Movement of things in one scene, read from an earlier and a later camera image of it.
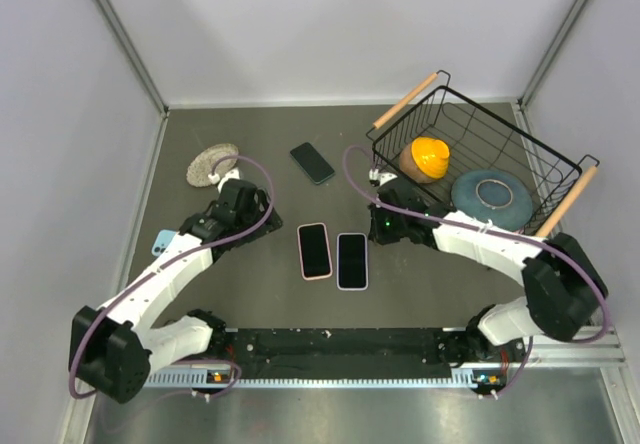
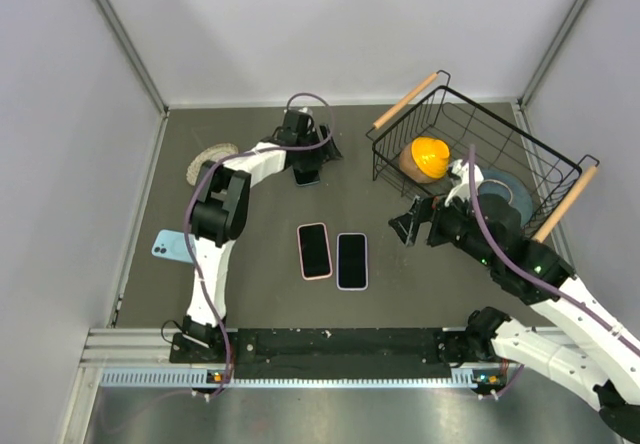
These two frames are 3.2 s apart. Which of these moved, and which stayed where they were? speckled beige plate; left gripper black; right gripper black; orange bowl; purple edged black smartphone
Moved: left gripper black; right gripper black
Stayed: orange bowl; speckled beige plate; purple edged black smartphone
